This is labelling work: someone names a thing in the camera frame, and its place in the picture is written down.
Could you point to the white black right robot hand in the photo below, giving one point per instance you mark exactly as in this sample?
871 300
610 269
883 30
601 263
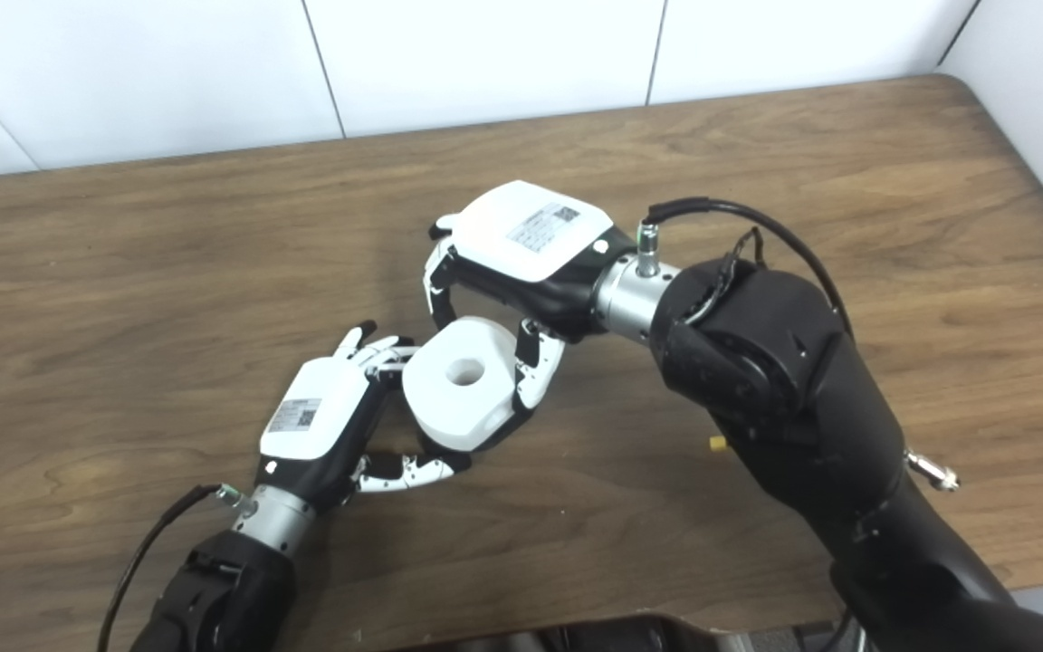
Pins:
521 226

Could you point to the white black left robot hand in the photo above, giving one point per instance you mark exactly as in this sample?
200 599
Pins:
313 407

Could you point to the round white piece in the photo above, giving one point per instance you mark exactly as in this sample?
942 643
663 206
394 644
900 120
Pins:
454 407

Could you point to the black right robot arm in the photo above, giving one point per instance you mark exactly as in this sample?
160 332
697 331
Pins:
775 380

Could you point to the black robot torso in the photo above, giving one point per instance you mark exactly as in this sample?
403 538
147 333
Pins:
621 636

